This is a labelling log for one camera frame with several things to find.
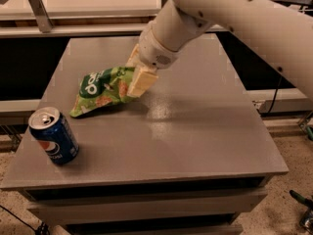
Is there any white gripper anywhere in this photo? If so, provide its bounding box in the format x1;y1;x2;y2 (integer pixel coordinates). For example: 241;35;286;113
125;20;180;98

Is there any green rice chip bag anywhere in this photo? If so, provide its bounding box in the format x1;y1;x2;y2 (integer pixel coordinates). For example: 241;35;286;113
69;67;134;118

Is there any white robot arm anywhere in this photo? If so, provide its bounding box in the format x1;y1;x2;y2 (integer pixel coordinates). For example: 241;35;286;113
126;0;313;99

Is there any blue pepsi can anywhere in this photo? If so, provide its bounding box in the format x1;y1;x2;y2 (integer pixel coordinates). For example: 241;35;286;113
28;107;79;165

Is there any grey drawer cabinet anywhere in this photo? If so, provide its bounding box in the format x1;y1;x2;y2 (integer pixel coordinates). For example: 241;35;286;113
2;34;288;235

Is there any left metal shelf bracket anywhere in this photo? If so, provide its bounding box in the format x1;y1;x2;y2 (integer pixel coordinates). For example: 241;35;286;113
28;0;53;33

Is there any black hanging cable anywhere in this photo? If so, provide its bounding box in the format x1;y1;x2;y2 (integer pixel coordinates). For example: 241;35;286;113
260;75;284;117

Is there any black floor cable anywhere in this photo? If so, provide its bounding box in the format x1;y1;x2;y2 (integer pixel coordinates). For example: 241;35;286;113
0;204;51;235

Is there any green handled tool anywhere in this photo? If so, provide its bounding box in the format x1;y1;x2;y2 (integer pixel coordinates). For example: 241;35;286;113
290;190;313;235

